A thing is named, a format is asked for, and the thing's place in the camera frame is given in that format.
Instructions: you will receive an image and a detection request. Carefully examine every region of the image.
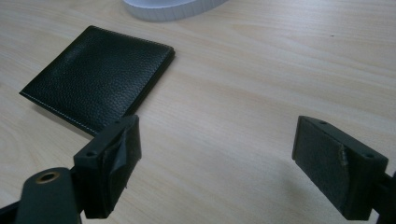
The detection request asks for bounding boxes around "black leather wallet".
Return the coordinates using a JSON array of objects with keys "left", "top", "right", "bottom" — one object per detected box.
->
[{"left": 19, "top": 25, "right": 177, "bottom": 138}]

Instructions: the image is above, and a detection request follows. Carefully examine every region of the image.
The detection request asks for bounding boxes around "white ribbed container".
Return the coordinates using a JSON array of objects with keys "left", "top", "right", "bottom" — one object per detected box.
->
[{"left": 121, "top": 0, "right": 230, "bottom": 22}]

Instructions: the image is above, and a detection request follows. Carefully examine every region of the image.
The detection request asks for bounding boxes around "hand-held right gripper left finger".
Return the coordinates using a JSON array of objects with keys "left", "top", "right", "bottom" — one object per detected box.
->
[{"left": 73, "top": 114, "right": 143, "bottom": 219}]

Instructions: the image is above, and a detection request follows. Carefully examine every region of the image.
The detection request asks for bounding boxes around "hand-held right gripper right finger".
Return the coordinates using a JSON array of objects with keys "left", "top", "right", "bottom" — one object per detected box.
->
[{"left": 291, "top": 115, "right": 389, "bottom": 221}]

